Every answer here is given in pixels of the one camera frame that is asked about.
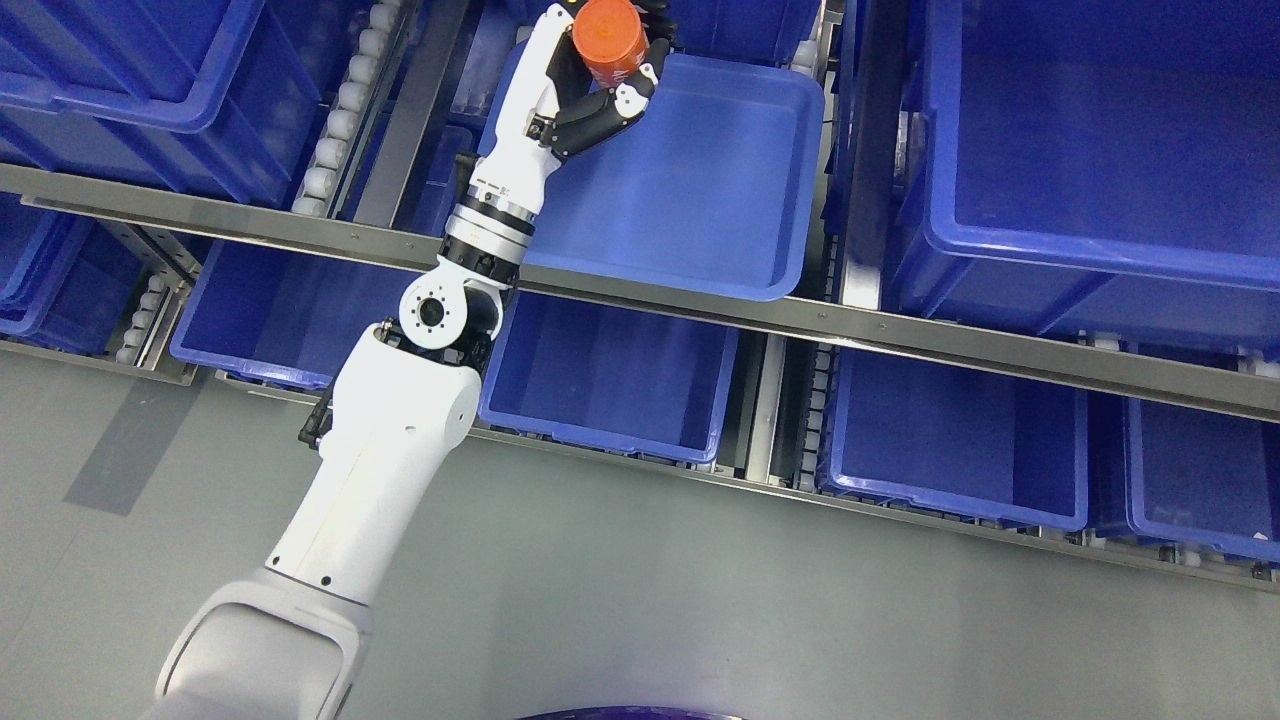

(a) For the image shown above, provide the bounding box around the blue bin top middle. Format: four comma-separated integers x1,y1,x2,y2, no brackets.
559,1,822,67

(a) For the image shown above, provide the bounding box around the blue bin far right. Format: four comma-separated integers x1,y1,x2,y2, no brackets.
1094,396,1279,566

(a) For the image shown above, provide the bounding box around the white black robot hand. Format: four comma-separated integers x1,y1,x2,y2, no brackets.
454,1,672,233

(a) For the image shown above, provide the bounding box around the blue bin upper left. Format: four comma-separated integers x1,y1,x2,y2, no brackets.
1,1,355,206

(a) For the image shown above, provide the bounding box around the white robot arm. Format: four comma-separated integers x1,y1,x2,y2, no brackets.
145,183,544,719

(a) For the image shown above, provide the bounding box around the orange cylindrical capacitor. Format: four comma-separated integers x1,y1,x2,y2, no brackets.
571,0,649,88

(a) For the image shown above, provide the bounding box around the blue bin far left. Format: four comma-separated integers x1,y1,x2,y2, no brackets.
1,193,142,355

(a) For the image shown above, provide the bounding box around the blue bin lower middle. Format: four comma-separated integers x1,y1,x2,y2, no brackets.
479,293,739,464

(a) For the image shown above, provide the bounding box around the blue bin lower right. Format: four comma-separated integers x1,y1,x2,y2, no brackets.
815,348,1089,532

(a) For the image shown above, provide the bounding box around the shallow blue tray bin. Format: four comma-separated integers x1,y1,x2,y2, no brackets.
524,54,826,302

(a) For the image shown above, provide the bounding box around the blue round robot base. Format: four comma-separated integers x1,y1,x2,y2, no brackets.
524,705,740,720

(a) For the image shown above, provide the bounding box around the large blue bin right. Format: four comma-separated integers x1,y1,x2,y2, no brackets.
882,1,1279,361

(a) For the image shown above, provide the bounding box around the blue bin lower left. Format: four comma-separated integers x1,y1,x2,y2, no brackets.
170,241,419,389

